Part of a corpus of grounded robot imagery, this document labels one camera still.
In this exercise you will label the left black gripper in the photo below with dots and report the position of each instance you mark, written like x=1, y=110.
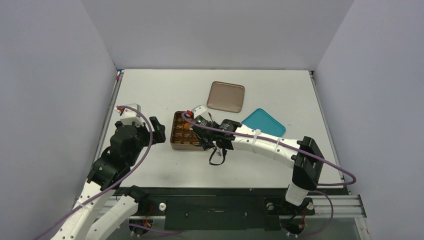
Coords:
x=158, y=136

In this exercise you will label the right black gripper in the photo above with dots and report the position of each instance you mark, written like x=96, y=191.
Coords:
x=197, y=129

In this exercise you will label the gold cookie tin box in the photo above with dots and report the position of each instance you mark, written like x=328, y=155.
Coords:
x=182, y=139

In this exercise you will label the brown tin lid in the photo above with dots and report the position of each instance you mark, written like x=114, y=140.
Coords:
x=227, y=97

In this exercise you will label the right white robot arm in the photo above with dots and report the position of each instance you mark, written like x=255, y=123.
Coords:
x=302, y=156

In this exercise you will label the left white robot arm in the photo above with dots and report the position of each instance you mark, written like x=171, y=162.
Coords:
x=102, y=182

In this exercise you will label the teal plastic tray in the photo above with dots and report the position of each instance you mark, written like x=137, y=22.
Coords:
x=260, y=119

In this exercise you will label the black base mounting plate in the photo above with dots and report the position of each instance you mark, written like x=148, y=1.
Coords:
x=227, y=209

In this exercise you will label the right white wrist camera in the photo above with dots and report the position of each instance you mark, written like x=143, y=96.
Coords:
x=202, y=111

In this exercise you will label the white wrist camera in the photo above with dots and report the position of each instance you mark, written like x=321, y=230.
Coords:
x=129, y=114
x=202, y=111

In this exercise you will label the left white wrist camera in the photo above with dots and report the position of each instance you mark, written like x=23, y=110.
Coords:
x=129, y=114

